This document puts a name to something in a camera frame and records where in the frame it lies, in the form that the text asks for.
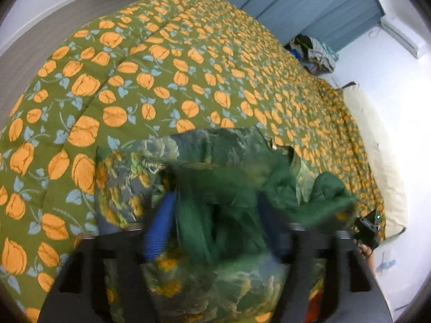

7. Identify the green printed padded jacket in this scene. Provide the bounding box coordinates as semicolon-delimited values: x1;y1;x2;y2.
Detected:
94;126;359;323

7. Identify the pile of clothes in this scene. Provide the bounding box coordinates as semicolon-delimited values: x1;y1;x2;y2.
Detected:
286;34;339;75

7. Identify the person's right hand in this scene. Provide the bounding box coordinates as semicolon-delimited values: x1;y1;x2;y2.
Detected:
359;245;376;270

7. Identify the green orange floral blanket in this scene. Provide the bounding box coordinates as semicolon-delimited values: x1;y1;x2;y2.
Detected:
0;0;386;323

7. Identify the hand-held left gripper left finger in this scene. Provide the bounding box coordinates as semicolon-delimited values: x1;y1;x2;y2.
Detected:
37;192;178;323

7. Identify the blue curtain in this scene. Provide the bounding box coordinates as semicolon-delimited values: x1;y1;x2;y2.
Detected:
126;0;384;52

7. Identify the white air conditioner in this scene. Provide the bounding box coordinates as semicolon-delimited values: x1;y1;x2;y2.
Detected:
380;14;422;58

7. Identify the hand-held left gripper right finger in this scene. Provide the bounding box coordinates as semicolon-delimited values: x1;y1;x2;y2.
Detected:
260;202;394;323

